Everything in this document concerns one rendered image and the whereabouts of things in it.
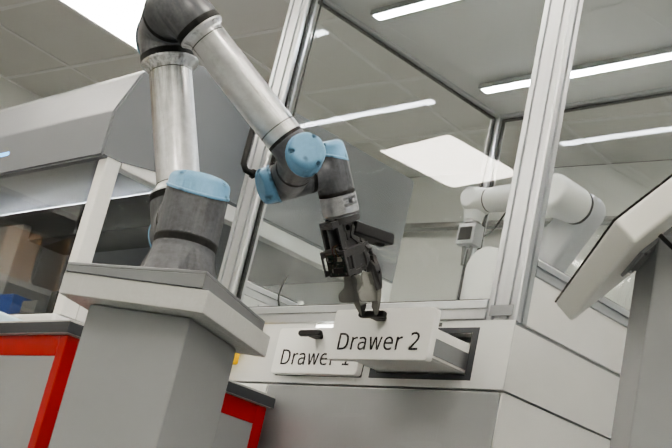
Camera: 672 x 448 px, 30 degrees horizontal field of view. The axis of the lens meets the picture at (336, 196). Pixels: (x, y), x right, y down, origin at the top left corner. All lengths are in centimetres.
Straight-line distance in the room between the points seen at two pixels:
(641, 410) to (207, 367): 73
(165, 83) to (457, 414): 88
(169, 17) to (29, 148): 156
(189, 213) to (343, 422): 76
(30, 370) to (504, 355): 98
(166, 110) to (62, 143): 131
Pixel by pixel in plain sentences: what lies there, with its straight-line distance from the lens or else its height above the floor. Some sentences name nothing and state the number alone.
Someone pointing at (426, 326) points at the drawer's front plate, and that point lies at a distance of 252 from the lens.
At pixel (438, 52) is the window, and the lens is 307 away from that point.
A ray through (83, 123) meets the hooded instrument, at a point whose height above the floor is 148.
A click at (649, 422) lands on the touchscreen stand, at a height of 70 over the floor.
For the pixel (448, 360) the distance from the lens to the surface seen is 257.
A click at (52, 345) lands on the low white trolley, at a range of 268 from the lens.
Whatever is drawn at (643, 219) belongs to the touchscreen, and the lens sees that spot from 197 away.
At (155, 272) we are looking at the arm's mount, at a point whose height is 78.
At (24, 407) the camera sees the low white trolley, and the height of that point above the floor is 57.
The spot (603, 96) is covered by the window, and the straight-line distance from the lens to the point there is 291.
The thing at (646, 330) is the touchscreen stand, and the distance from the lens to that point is 211.
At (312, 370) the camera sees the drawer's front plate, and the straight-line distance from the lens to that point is 290.
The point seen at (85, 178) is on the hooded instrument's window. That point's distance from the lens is 358.
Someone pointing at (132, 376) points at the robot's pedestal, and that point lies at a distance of 213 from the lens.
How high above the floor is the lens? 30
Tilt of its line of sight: 18 degrees up
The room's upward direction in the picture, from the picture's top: 13 degrees clockwise
